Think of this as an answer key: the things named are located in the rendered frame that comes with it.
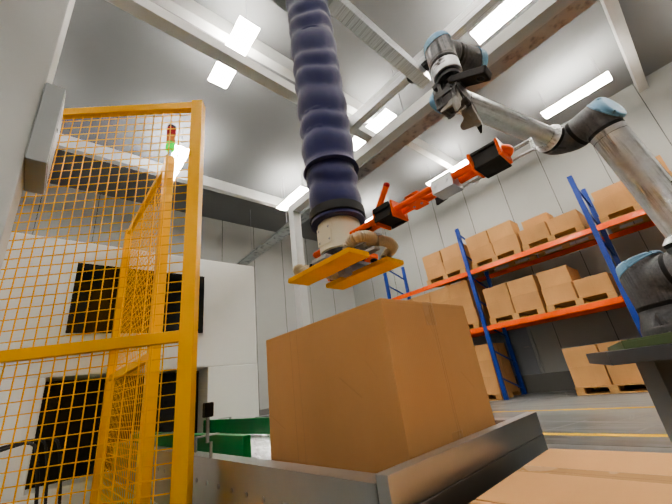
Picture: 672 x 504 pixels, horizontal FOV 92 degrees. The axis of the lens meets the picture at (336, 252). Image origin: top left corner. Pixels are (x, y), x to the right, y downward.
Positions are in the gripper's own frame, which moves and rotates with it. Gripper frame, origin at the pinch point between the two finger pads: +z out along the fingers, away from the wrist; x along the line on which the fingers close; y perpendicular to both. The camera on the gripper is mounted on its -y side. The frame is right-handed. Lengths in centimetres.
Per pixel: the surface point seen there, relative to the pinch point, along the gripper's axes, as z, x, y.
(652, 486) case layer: 87, 5, -8
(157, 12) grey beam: -183, 59, 144
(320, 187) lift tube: -6, 11, 56
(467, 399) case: 73, -7, 27
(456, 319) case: 51, -12, 27
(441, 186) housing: 16.1, 3.8, 12.5
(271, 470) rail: 82, 36, 58
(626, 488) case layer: 87, 8, -5
